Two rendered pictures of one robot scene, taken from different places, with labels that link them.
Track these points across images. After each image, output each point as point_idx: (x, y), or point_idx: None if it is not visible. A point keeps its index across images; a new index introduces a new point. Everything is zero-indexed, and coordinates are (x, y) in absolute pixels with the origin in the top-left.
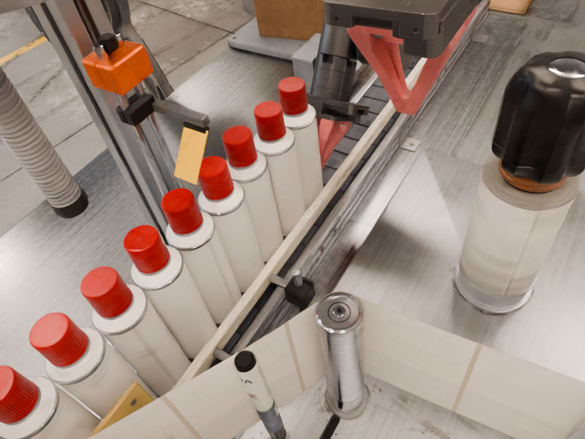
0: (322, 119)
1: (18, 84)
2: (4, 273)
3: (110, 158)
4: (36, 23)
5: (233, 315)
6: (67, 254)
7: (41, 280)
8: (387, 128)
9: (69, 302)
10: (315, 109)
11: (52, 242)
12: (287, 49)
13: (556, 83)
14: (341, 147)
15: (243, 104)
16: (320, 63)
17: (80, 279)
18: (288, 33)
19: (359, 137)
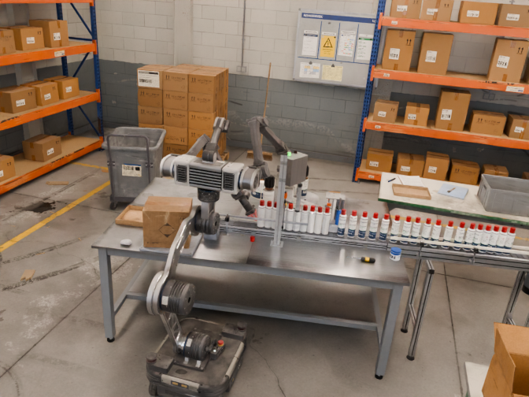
0: (255, 209)
1: None
2: (298, 264)
3: (256, 262)
4: (186, 308)
5: None
6: (288, 257)
7: (296, 258)
8: (234, 220)
9: (297, 253)
10: (254, 209)
11: (286, 261)
12: (196, 242)
13: (272, 176)
14: (242, 224)
15: (223, 247)
16: (249, 203)
17: (292, 254)
18: (190, 241)
19: (238, 223)
